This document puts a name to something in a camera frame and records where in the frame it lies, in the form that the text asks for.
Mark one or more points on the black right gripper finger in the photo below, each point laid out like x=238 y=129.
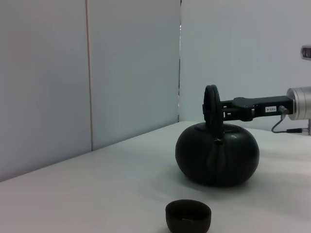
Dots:
x=230 y=116
x=227 y=103

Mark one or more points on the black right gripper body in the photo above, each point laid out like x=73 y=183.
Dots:
x=262 y=105

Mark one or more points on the black round teapot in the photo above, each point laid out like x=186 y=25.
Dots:
x=216 y=157

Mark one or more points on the small black teacup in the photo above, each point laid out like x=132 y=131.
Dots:
x=188 y=216

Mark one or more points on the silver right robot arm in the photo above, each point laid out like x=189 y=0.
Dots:
x=301 y=103

